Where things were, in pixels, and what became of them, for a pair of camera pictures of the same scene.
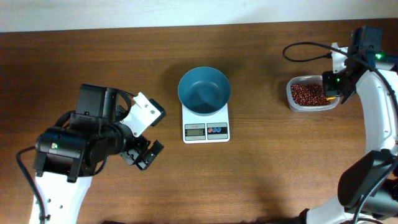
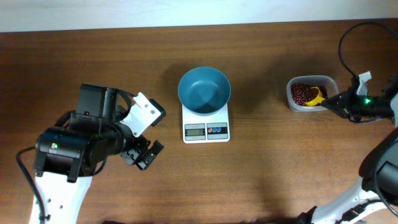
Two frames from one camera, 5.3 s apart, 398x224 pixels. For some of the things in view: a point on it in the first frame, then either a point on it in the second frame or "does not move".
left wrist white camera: (142, 117) does not move
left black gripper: (138, 152) does not move
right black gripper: (333, 86) -> (347, 104)
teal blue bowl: (204, 91) does not move
